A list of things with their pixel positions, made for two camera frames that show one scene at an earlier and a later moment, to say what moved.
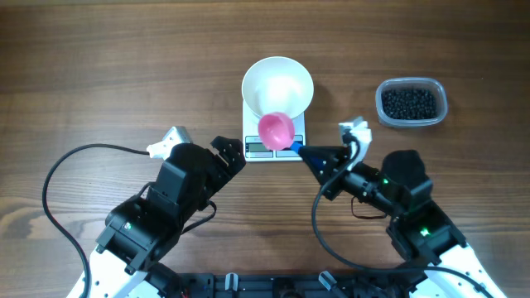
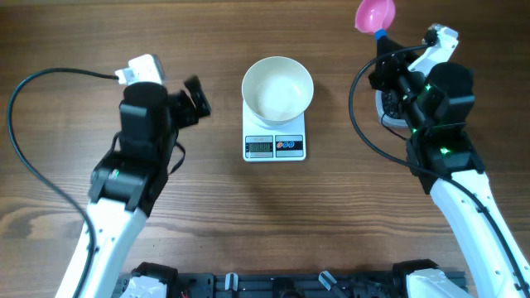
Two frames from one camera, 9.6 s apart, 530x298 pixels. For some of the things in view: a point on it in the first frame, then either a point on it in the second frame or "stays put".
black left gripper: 236,161 to 188,113
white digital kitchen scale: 257,151 stays put
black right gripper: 336,157 to 387,69
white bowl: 277,84 stays put
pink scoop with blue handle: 277,132 to 374,16
